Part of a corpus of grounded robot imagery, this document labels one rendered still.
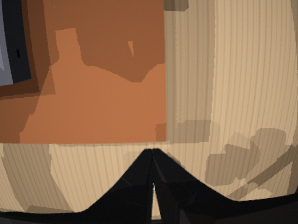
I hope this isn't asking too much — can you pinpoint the dark brown low bench with grey legs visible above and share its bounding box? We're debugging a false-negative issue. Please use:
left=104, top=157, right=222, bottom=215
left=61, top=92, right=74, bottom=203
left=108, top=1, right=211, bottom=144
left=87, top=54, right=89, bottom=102
left=0, top=0, right=166, bottom=144

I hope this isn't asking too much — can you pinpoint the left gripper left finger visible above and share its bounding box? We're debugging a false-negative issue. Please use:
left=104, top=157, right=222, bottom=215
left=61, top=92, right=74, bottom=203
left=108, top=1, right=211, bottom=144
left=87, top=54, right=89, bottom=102
left=0, top=149, right=154, bottom=224

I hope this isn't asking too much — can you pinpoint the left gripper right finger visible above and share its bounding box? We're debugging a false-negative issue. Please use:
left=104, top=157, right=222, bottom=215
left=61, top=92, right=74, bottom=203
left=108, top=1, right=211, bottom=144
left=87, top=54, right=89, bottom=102
left=152, top=148, right=298, bottom=224

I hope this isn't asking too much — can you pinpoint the grey network switch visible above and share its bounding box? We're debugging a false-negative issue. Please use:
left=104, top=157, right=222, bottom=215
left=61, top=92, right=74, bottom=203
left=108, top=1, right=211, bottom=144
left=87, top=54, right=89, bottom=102
left=0, top=0, right=32, bottom=86

